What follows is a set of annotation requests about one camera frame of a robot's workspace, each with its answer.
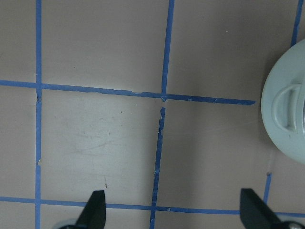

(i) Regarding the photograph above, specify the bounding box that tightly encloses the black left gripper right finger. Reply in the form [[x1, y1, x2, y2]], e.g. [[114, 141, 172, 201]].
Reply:
[[239, 188, 286, 229]]

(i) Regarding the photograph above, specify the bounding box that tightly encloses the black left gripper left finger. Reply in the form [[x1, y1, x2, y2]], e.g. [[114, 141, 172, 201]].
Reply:
[[74, 190, 106, 229]]

